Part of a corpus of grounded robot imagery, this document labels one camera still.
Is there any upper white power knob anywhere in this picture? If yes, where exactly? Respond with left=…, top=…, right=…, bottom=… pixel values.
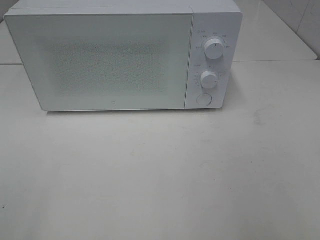
left=203, top=36, right=225, bottom=60

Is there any white timer knob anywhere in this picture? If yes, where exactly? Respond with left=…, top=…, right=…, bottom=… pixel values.
left=200, top=71, right=219, bottom=89

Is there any white microwave oven body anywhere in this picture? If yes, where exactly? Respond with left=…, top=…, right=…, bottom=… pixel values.
left=4, top=0, right=243, bottom=110

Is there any white microwave door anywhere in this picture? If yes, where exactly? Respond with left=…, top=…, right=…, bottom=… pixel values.
left=5, top=14, right=193, bottom=112

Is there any round white door button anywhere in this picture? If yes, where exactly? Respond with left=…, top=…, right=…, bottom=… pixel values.
left=196, top=93, right=213, bottom=106

